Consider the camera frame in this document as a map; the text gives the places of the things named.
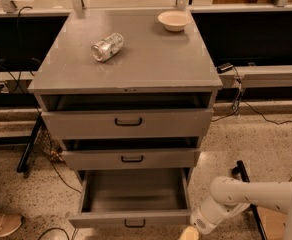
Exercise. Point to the grey drawer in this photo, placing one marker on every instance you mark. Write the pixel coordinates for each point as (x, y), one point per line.
(128, 123)
(131, 159)
(133, 198)

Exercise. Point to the tan sneaker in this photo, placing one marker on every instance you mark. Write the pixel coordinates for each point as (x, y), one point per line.
(9, 224)

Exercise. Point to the black table leg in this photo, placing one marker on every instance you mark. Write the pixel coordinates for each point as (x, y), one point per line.
(22, 166)

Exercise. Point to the grey top drawer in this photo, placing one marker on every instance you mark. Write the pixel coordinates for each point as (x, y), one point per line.
(128, 123)

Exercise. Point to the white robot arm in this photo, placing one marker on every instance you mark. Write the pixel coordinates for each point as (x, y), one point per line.
(229, 197)

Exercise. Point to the grey drawer cabinet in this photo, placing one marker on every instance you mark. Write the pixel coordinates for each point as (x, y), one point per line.
(155, 70)

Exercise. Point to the white paper bowl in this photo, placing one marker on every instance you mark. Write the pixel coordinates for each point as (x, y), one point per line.
(174, 21)

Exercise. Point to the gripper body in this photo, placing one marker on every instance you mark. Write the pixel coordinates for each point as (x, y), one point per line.
(202, 220)

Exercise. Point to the cardboard box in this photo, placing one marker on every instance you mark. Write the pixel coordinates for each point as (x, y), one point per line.
(274, 222)

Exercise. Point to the grey middle drawer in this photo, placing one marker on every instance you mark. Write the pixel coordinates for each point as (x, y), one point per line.
(131, 159)

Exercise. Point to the black metal stand leg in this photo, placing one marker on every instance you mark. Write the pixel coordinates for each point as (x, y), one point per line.
(240, 169)

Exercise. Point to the silver soda can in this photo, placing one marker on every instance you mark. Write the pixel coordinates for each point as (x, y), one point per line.
(107, 47)

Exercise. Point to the grey bottom drawer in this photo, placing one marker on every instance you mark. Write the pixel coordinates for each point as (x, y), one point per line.
(133, 198)

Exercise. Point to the black power adapter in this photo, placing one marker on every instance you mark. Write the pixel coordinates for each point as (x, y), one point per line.
(224, 68)

